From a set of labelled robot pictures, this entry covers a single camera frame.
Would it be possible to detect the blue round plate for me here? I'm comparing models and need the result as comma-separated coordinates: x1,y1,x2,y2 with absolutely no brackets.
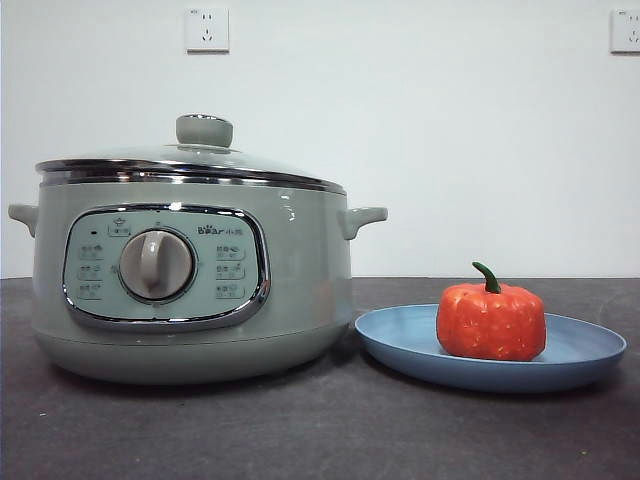
353,303,627,394

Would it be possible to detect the glass lid with green knob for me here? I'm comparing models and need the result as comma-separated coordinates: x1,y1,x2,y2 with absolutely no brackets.
34,113,346,194

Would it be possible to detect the white wall socket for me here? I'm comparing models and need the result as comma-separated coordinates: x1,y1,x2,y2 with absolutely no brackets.
185,6,230,54
609,8,640,55

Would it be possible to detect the pale green electric steamer pot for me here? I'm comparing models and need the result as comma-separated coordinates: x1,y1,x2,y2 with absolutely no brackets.
6,172,389,386

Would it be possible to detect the orange pumpkin with green stem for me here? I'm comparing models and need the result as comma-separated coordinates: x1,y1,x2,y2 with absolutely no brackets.
435,260,546,361

